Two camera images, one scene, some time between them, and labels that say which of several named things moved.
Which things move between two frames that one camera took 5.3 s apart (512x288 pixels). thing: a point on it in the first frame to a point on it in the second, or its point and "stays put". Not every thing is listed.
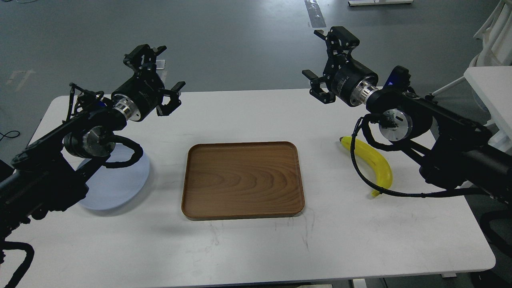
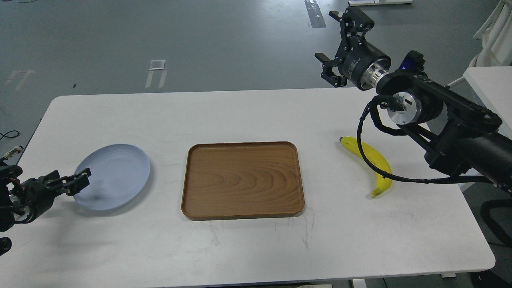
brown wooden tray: x=242 y=179 stays put
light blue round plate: x=110 y=188 stays put
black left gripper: x=143 y=94 to x=39 y=193
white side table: x=493 y=84 stays put
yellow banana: x=384 y=171 stays put
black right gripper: x=351 y=83 to x=361 y=64
